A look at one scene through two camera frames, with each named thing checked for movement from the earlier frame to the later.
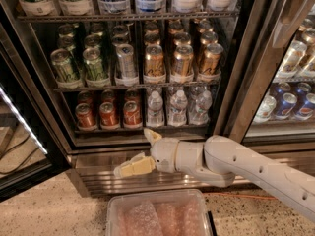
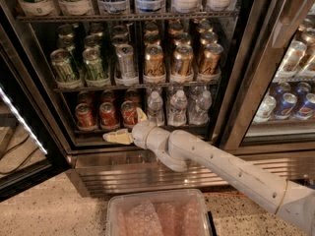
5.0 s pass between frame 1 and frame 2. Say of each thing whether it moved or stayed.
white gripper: moved
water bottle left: stayed
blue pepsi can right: stayed
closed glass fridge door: stayed
